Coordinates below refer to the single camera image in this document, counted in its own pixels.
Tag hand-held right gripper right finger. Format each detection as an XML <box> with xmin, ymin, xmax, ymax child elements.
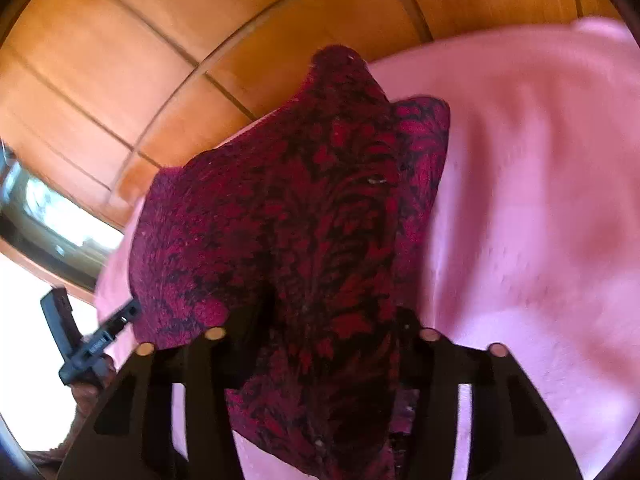
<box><xmin>394</xmin><ymin>309</ymin><xmax>583</xmax><ymax>480</ymax></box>

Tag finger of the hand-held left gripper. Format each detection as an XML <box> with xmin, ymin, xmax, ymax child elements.
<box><xmin>92</xmin><ymin>298</ymin><xmax>142</xmax><ymax>343</ymax></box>
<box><xmin>40</xmin><ymin>286</ymin><xmax>83</xmax><ymax>356</ymax></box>

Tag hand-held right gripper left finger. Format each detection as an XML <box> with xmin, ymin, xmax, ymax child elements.
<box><xmin>56</xmin><ymin>305</ymin><xmax>275</xmax><ymax>480</ymax></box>

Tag red black patterned garment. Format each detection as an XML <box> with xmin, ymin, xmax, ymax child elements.
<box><xmin>129</xmin><ymin>46</ymin><xmax>452</xmax><ymax>480</ymax></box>

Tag person's left hand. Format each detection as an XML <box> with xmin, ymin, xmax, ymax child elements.
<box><xmin>70</xmin><ymin>355</ymin><xmax>117</xmax><ymax>413</ymax></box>

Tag pink blanket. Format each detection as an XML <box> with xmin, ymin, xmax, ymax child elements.
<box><xmin>95</xmin><ymin>17</ymin><xmax>640</xmax><ymax>480</ymax></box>

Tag glass door frame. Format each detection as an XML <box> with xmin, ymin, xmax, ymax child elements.
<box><xmin>0</xmin><ymin>142</ymin><xmax>125</xmax><ymax>293</ymax></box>

